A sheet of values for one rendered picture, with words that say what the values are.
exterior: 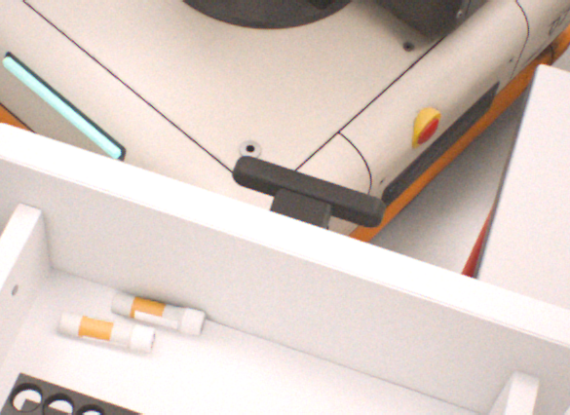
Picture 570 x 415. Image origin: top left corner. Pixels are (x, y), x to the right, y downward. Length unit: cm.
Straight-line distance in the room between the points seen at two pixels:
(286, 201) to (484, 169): 116
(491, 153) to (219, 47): 48
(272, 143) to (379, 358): 77
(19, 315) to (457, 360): 21
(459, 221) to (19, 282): 113
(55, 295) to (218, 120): 75
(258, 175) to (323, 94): 82
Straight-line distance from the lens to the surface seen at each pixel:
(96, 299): 63
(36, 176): 56
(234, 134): 135
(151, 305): 61
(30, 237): 58
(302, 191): 57
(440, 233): 165
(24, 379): 54
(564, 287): 75
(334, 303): 56
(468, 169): 171
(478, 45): 148
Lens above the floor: 140
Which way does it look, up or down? 59 degrees down
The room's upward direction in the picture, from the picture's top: 10 degrees clockwise
